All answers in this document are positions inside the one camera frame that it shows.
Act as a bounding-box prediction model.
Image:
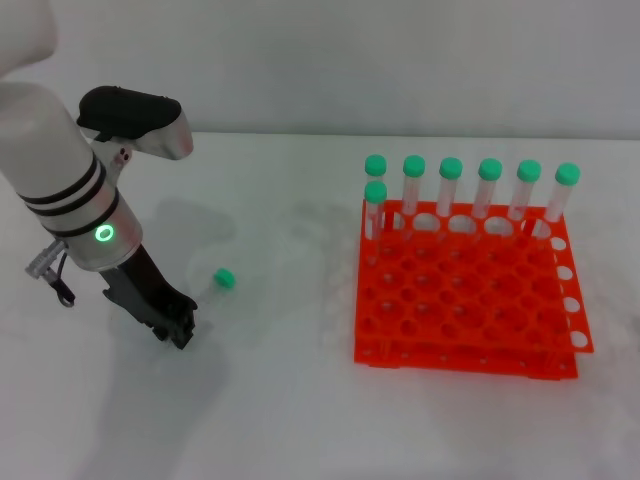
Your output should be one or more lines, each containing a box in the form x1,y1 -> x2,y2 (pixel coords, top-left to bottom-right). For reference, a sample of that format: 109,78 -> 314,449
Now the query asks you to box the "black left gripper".
99,244 -> 197,352

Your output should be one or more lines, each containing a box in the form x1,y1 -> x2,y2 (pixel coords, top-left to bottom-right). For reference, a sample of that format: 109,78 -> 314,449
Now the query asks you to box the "clear test tube green cap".
401,154 -> 427,241
363,180 -> 390,266
507,159 -> 543,226
435,156 -> 464,241
542,162 -> 582,224
472,157 -> 504,236
363,153 -> 396,236
192,267 -> 237,306

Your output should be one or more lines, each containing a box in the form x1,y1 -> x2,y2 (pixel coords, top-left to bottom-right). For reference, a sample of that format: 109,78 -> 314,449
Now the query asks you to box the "orange test tube rack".
352,198 -> 597,382

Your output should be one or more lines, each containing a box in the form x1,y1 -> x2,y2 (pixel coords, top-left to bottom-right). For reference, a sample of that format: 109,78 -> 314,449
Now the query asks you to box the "dark left wrist cable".
25,241 -> 77,309

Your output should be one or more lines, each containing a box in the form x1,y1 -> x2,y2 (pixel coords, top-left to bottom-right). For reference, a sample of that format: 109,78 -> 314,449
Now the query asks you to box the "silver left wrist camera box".
75,85 -> 195,162

